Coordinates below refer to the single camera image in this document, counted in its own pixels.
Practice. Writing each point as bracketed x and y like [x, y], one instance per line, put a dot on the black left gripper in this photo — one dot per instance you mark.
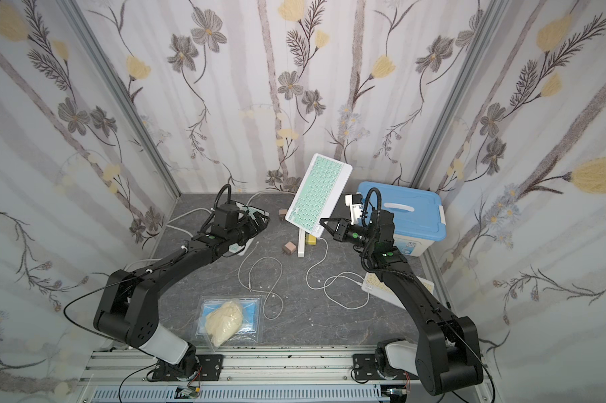
[255, 223]

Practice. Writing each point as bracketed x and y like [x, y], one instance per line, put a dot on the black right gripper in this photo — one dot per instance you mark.
[339, 230]

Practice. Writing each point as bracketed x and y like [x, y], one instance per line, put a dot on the white power strip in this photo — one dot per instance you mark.
[301, 243]

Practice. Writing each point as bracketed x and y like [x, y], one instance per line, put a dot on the green white keyboard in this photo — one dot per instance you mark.
[257, 223]
[318, 193]

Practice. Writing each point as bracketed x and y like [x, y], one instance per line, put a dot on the white cable yellow keyboard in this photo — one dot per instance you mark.
[329, 282]

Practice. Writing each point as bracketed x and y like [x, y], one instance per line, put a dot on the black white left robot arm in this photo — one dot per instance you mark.
[129, 309]

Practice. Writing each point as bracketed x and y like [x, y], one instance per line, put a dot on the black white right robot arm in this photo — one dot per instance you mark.
[446, 356]

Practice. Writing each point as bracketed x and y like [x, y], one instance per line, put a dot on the blue lid storage box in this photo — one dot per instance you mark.
[419, 216]

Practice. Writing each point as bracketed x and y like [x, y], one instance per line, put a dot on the bag of blue masks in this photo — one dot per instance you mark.
[250, 330]

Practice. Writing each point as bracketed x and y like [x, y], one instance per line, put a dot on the cream cloth bundle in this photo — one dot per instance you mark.
[224, 322]

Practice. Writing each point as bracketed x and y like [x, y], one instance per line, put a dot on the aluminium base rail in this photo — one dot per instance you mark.
[305, 374]

